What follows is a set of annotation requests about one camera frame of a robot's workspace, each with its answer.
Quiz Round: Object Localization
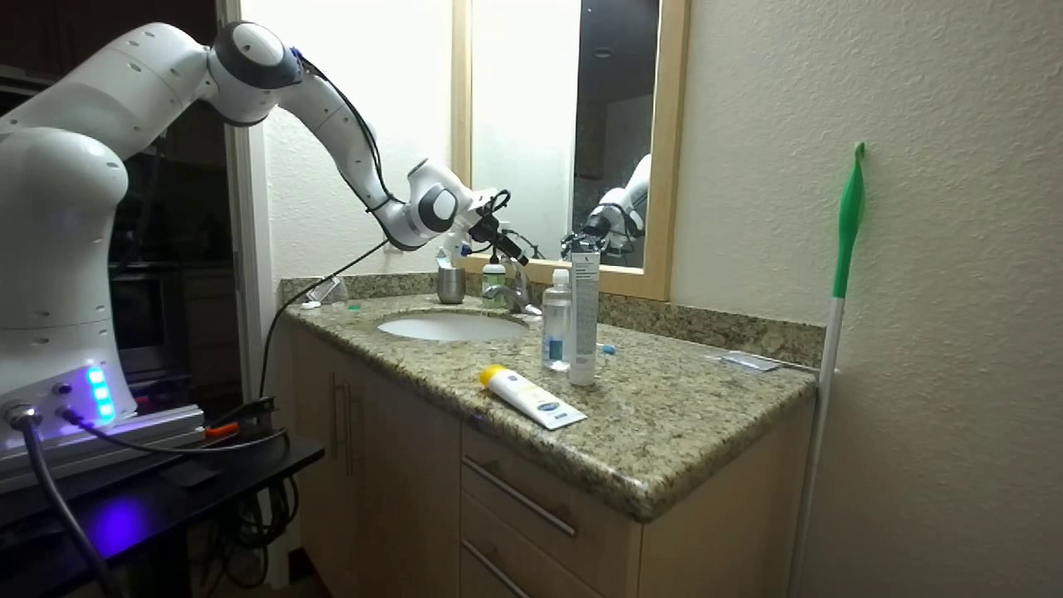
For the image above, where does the white tube yellow cap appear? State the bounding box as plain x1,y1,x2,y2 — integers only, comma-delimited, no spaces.
474,362,590,433

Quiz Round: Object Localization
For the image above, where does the clear bottle blue label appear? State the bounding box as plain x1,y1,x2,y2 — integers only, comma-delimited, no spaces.
540,265,574,377

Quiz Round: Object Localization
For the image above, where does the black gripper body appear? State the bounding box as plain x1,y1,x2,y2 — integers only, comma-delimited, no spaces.
464,204,518,254

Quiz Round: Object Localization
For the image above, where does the tall white bottle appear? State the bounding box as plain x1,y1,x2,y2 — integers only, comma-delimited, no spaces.
565,246,606,390

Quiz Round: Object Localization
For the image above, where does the white oval sink basin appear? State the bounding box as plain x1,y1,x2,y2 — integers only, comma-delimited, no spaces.
377,310,533,347

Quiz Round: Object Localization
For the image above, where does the wood framed mirror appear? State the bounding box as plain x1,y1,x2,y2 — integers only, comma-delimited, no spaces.
446,0,693,304

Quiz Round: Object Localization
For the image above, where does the black robot table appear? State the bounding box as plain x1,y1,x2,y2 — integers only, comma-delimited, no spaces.
0,436,329,598

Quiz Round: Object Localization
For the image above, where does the black orange clamp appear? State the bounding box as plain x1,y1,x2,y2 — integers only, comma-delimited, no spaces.
203,394,280,446

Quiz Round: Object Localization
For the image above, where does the chrome sink faucet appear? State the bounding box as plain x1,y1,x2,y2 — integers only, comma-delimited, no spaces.
502,254,546,320

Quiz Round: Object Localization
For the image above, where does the long aluminium base rail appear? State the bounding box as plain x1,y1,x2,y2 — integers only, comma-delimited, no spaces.
0,401,210,496

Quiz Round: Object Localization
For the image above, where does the green white mop handle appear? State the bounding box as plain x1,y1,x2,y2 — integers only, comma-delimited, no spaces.
777,141,870,598

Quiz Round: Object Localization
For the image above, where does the light wood vanity cabinet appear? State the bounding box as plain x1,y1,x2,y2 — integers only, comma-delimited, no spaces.
280,320,817,598

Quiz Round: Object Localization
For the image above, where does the grey base cable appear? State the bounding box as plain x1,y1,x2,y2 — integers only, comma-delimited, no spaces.
6,404,112,598

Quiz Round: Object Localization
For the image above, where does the grey metal cup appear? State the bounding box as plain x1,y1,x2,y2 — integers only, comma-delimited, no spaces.
436,258,464,310

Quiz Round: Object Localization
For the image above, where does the long black power cable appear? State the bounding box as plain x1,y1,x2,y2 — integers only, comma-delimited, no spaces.
257,237,394,401

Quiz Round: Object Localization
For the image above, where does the clear plastic wrapper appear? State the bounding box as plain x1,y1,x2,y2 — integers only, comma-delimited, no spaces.
708,347,786,377

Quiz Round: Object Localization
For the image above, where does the silver drawer handle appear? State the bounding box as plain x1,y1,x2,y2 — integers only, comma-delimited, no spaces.
462,537,533,598
462,454,583,543

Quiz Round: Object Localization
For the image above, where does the green hand soap bottle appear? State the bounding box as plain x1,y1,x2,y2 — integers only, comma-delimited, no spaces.
478,258,513,310

